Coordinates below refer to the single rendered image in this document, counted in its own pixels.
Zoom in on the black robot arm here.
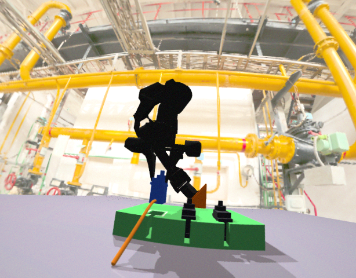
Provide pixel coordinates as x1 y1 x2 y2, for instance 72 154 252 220
133 79 199 199

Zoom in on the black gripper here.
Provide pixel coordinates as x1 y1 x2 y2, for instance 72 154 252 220
124 134 202 183

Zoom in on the green flat platform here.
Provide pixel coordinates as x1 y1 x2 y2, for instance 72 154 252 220
112 198 265 251

